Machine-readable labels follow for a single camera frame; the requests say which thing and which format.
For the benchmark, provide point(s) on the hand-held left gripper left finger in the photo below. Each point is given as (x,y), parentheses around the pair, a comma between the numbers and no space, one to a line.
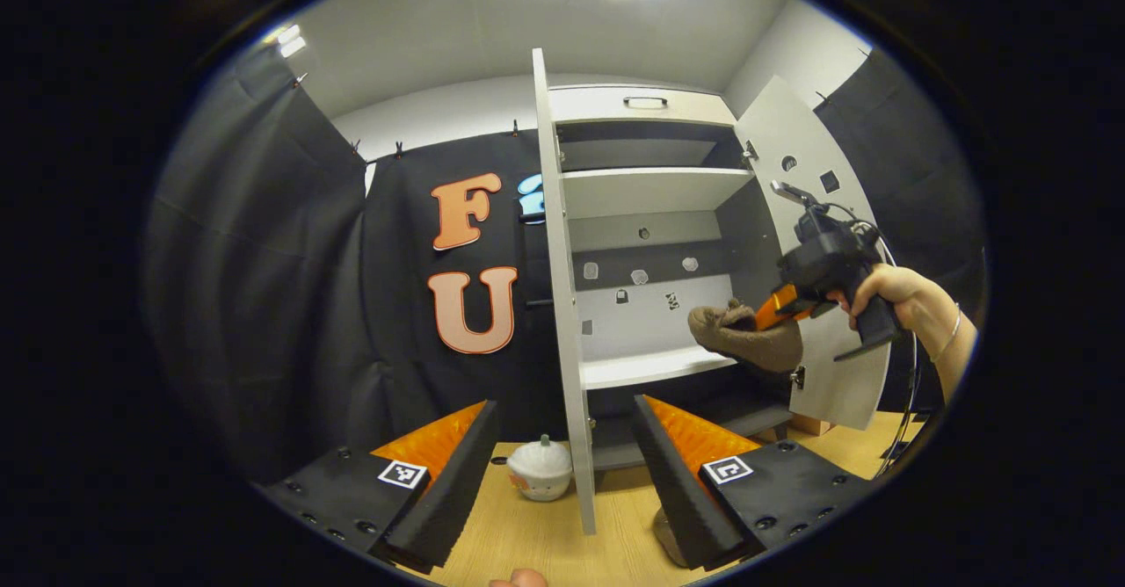
(461,473)

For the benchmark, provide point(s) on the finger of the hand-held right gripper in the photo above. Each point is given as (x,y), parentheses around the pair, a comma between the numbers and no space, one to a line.
(784,306)

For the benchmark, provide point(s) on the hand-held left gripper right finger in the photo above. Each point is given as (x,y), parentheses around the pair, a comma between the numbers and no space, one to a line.
(672,481)

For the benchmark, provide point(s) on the white shoe cabinet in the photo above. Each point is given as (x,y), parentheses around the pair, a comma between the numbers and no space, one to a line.
(650,190)

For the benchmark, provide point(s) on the white cabinet drawer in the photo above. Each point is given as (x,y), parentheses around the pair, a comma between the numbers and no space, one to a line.
(694,105)

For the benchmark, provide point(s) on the small ceiling light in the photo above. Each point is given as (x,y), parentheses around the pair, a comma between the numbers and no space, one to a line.
(287,39)

